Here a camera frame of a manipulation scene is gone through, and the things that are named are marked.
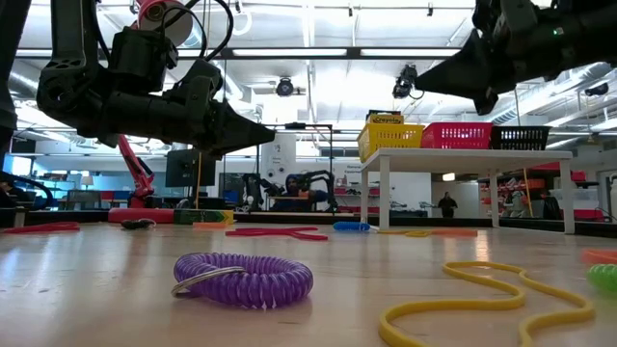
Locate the red plastic basket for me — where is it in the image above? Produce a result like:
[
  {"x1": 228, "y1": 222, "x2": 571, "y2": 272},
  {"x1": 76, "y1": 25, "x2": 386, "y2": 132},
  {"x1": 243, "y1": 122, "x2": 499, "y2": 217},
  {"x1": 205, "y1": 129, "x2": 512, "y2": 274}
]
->
[{"x1": 419, "y1": 121, "x2": 494, "y2": 150}]

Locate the green coil wristband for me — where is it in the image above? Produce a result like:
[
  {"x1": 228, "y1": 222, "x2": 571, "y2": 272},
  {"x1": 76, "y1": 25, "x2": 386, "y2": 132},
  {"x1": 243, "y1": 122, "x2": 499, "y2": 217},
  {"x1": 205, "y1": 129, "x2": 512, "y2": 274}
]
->
[{"x1": 586, "y1": 263, "x2": 617, "y2": 294}]

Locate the black overhead light beam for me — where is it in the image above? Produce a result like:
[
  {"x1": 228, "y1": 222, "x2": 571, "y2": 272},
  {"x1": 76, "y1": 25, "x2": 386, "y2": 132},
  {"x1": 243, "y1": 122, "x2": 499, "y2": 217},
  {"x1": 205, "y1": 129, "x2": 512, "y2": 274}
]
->
[{"x1": 13, "y1": 45, "x2": 462, "y2": 62}]

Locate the red storage shelf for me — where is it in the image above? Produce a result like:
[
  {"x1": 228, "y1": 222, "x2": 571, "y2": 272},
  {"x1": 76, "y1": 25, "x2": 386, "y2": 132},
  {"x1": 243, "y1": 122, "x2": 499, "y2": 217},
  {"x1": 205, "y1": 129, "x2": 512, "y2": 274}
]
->
[{"x1": 479, "y1": 162, "x2": 606, "y2": 219}]

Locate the black coil wristband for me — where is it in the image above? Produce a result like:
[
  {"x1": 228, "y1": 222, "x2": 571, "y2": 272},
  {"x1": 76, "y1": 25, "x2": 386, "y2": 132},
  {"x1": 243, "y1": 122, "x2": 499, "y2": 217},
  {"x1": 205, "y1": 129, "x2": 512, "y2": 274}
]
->
[{"x1": 120, "y1": 218, "x2": 158, "y2": 230}]

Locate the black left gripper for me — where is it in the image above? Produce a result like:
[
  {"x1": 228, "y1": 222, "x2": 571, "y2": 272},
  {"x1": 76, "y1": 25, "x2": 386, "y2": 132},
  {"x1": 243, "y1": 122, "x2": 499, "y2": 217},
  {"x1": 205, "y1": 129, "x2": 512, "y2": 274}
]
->
[{"x1": 95, "y1": 89, "x2": 276, "y2": 158}]

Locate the red desk lamp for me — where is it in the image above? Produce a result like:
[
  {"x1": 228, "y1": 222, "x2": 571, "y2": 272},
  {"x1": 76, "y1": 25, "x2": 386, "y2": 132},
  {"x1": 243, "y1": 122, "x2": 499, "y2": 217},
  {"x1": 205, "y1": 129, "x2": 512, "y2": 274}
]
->
[{"x1": 108, "y1": 0, "x2": 194, "y2": 224}]

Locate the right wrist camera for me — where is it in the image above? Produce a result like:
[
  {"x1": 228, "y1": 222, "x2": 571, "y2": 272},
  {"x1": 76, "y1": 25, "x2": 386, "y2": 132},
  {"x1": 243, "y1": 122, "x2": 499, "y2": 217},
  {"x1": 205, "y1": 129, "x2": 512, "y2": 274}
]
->
[{"x1": 498, "y1": 0, "x2": 539, "y2": 38}]

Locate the black computer monitor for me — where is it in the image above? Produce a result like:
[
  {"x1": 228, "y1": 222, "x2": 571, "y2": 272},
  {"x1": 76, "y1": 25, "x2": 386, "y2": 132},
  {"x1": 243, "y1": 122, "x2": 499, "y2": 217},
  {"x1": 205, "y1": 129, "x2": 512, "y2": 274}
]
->
[{"x1": 165, "y1": 148, "x2": 218, "y2": 189}]

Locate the black plastic basket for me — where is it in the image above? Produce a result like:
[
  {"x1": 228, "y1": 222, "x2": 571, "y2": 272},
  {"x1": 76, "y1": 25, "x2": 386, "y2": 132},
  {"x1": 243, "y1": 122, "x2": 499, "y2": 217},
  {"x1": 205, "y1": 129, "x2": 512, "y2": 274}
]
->
[{"x1": 489, "y1": 125, "x2": 552, "y2": 151}]

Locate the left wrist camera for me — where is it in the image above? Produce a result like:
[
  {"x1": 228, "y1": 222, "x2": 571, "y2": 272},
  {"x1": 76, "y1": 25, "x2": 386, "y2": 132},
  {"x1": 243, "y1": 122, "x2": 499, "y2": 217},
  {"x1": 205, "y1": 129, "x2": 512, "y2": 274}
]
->
[{"x1": 182, "y1": 58, "x2": 224, "y2": 105}]

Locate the person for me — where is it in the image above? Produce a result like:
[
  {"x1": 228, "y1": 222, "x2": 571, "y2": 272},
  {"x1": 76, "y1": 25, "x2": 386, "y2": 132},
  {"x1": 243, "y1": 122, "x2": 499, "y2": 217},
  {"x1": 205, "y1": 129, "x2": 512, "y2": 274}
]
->
[
  {"x1": 437, "y1": 191, "x2": 459, "y2": 219},
  {"x1": 269, "y1": 173, "x2": 329, "y2": 213}
]

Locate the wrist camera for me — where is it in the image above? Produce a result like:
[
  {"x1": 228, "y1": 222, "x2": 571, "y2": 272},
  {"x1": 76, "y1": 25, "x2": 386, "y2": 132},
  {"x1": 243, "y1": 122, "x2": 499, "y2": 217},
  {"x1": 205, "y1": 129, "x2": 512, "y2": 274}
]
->
[
  {"x1": 498, "y1": 0, "x2": 539, "y2": 38},
  {"x1": 182, "y1": 58, "x2": 224, "y2": 105}
]

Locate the purple coil keyring wristband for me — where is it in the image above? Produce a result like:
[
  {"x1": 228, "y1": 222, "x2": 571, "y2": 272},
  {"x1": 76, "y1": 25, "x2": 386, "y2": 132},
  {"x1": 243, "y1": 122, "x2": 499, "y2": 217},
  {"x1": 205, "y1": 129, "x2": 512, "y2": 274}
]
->
[{"x1": 171, "y1": 253, "x2": 314, "y2": 309}]

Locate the black table edge rail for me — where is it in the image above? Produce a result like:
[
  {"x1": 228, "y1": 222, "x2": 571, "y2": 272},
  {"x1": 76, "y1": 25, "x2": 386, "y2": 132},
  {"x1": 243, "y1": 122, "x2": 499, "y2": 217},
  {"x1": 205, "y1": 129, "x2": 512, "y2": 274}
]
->
[{"x1": 0, "y1": 207, "x2": 617, "y2": 238}]

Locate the black camera with cable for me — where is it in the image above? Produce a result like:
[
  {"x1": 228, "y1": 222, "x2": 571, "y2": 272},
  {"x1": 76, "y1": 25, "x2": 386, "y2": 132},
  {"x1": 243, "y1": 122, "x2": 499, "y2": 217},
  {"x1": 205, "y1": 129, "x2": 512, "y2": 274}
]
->
[{"x1": 391, "y1": 63, "x2": 426, "y2": 101}]

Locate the yellow plastic basket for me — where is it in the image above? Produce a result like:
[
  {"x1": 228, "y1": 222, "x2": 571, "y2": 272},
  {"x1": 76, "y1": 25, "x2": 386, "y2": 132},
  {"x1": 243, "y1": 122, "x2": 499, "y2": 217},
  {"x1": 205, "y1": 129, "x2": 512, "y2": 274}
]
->
[{"x1": 357, "y1": 122, "x2": 425, "y2": 164}]

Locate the black cable hose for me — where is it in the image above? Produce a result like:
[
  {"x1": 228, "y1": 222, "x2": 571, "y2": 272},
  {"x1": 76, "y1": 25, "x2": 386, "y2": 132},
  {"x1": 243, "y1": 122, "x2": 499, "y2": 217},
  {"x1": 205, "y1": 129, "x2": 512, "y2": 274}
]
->
[{"x1": 0, "y1": 171, "x2": 55, "y2": 212}]

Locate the blue coil wristband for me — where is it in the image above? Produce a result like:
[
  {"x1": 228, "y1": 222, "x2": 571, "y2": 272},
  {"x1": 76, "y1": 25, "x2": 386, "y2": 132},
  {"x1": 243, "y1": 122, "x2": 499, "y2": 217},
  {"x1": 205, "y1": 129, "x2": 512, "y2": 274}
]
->
[{"x1": 332, "y1": 220, "x2": 372, "y2": 232}]

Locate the white metal shelf riser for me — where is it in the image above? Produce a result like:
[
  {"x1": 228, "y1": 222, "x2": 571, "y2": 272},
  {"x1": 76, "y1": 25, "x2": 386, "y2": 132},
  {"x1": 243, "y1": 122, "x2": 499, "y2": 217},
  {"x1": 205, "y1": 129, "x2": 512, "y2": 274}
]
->
[{"x1": 360, "y1": 147, "x2": 576, "y2": 235}]

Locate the yellow rubber band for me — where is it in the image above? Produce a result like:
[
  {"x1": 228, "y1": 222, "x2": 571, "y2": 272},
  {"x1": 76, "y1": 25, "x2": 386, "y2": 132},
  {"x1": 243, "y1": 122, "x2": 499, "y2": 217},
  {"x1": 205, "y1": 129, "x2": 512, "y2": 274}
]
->
[
  {"x1": 375, "y1": 227, "x2": 433, "y2": 239},
  {"x1": 378, "y1": 259, "x2": 597, "y2": 347}
]

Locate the white hanging ring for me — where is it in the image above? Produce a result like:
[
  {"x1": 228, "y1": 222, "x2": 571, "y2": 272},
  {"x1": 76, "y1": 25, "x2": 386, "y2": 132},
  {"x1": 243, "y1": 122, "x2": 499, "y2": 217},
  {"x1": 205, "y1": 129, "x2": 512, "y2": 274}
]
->
[{"x1": 229, "y1": 10, "x2": 254, "y2": 37}]

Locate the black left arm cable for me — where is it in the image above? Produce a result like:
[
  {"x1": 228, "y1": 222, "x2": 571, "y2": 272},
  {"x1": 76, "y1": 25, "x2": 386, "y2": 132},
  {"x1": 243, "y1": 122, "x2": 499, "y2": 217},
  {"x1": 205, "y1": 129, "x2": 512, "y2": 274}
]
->
[{"x1": 161, "y1": 0, "x2": 236, "y2": 64}]

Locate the black office chair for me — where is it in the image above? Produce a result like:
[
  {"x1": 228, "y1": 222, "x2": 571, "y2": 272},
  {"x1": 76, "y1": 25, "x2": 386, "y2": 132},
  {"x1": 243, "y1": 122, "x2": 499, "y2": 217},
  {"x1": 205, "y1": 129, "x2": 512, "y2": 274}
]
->
[{"x1": 539, "y1": 190, "x2": 563, "y2": 219}]

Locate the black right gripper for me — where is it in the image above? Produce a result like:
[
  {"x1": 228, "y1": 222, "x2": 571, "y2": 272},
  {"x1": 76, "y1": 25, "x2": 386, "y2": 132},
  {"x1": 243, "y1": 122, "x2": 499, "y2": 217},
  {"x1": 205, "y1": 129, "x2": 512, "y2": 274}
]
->
[{"x1": 414, "y1": 28, "x2": 570, "y2": 117}]

